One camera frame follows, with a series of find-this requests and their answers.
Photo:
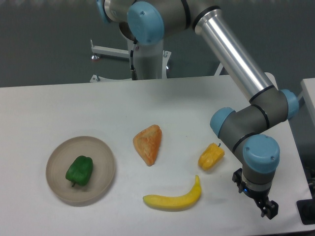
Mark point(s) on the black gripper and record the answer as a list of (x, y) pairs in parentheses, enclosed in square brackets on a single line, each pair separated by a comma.
[(258, 192)]

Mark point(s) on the green bell pepper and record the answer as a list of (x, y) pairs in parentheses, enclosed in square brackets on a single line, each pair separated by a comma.
[(80, 171)]

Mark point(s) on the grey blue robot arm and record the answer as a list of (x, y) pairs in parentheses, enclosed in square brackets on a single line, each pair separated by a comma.
[(147, 22)]

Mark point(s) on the yellow bell pepper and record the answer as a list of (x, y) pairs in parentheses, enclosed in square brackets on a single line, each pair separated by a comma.
[(210, 156)]

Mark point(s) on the beige round plate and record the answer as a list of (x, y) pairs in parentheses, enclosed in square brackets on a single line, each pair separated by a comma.
[(102, 176)]

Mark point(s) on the black device at edge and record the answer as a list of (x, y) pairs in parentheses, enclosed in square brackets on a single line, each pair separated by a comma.
[(306, 209)]

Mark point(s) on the yellow banana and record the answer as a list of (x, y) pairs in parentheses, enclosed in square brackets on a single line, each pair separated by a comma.
[(177, 202)]

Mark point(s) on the orange triangular pastry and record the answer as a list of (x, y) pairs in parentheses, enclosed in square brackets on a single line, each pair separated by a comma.
[(147, 143)]

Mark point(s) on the white side table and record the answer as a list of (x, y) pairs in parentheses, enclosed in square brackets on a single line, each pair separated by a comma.
[(306, 97)]

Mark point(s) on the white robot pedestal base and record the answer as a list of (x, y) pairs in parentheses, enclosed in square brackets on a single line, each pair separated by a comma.
[(184, 54)]

